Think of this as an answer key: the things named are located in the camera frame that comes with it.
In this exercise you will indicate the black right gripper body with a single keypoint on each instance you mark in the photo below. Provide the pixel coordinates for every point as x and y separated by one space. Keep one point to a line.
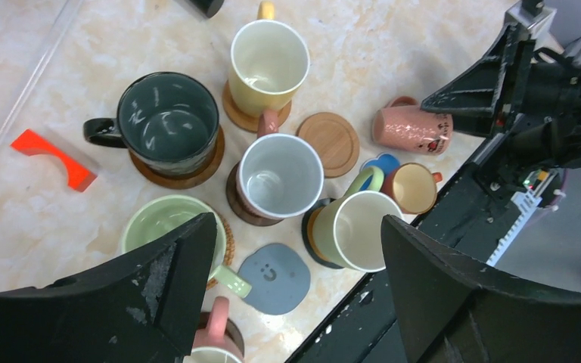
545 85

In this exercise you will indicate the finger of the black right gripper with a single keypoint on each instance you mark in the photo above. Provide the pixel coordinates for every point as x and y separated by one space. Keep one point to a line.
486 98

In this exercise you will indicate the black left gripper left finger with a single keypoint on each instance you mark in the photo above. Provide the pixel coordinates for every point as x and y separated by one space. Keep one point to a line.
143 306

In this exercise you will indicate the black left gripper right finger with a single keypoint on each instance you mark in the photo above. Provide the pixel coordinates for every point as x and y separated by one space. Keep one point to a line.
451 307

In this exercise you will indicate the small grey blue mug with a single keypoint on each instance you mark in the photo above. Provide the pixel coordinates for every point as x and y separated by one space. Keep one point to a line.
403 125

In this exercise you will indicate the light green mug front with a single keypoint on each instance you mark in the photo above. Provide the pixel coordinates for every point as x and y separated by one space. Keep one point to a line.
159 217

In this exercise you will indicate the small orange mug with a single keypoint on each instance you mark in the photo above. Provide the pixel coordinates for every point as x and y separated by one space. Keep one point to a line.
413 187

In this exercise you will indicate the sage green mug back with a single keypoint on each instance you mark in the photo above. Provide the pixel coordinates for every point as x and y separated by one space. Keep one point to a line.
347 232

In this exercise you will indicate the grey smiley silicone coaster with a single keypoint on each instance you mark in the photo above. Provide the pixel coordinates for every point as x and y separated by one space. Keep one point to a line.
279 279

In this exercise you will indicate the dark walnut round coaster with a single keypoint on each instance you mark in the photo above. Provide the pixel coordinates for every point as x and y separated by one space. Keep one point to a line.
237 205

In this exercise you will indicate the tan wooden round coaster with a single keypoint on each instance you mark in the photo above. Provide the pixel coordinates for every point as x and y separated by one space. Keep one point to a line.
335 141

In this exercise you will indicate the orange black smiley coaster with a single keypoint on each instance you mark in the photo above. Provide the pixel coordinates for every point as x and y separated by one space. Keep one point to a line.
307 225

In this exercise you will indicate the brown mug white interior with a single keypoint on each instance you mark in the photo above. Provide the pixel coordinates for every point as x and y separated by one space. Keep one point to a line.
280 175

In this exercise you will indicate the dark green mug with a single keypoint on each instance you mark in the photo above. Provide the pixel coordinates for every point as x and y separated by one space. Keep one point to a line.
169 120

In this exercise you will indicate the yellow mug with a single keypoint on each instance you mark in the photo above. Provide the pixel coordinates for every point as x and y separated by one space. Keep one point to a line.
270 60

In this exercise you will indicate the pink mug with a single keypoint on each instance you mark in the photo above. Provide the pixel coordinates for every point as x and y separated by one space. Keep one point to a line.
211 344

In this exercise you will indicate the walnut grooved round coaster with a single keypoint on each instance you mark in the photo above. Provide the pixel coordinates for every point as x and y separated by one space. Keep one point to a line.
231 331

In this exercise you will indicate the blue cloud shaped coaster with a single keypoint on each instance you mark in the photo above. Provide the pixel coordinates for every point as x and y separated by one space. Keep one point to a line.
385 161

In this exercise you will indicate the dark wooden round coaster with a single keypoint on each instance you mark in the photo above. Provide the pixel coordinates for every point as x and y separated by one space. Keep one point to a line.
208 169

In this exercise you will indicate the light brown round coaster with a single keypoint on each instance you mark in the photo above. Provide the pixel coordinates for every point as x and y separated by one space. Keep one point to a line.
243 120

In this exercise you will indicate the orange plastic piece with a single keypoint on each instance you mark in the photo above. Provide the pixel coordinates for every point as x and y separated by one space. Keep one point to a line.
79 175

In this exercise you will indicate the black handheld microphone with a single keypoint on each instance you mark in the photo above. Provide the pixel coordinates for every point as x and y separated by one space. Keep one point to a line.
209 8

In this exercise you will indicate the clear plastic tray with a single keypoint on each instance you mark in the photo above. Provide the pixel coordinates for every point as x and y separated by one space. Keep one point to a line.
30 34

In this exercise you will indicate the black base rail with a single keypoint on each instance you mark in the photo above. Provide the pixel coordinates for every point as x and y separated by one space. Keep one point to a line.
473 216

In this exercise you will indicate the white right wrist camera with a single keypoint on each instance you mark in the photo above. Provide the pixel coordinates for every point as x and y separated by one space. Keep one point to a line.
533 17

